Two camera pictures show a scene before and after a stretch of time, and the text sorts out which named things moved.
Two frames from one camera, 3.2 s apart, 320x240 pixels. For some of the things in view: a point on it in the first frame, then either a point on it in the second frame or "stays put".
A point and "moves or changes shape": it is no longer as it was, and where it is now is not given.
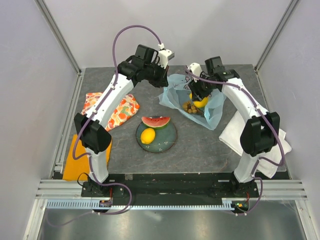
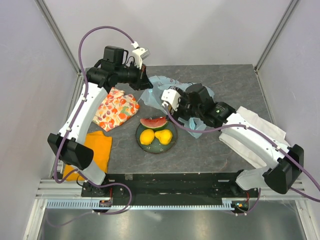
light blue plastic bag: (175, 94) moves or changes shape
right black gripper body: (203, 87) to (185, 110)
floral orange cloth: (128, 108) stays put
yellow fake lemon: (147, 136) stays put
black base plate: (171, 190) stays put
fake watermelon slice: (157, 122) stays put
